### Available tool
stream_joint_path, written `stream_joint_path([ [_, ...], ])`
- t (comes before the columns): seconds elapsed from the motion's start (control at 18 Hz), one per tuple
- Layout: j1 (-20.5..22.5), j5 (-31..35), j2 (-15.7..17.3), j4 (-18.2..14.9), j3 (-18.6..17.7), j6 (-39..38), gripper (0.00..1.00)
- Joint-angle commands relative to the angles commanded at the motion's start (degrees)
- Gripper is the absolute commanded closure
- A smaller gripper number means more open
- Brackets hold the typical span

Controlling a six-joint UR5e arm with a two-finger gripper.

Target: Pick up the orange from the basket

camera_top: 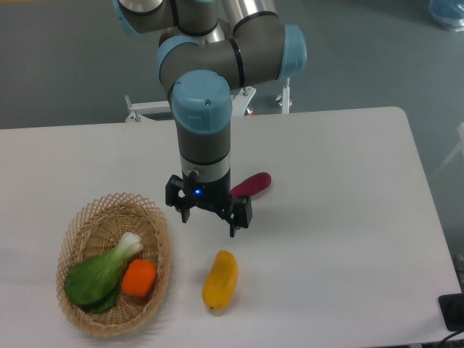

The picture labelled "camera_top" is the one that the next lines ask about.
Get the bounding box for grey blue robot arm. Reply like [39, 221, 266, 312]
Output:
[113, 1, 307, 233]

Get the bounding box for white chair frame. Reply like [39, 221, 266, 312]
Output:
[432, 123, 463, 176]

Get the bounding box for green bok choy toy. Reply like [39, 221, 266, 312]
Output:
[65, 232, 143, 314]

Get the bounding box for black device at table edge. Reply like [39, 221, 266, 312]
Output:
[438, 293, 463, 331]

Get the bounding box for orange toy fruit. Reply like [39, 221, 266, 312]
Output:
[121, 259, 157, 297]

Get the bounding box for blue plastic bag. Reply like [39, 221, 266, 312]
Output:
[428, 0, 463, 32]

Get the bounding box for white stand leg with caster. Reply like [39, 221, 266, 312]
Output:
[275, 78, 293, 114]

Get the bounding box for yellow mango toy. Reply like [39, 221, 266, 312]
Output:
[202, 250, 239, 311]

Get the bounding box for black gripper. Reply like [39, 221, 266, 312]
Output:
[165, 170, 252, 238]

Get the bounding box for purple sweet potato toy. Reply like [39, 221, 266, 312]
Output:
[231, 172, 272, 197]

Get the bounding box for woven wicker basket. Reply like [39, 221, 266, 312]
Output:
[57, 193, 172, 336]

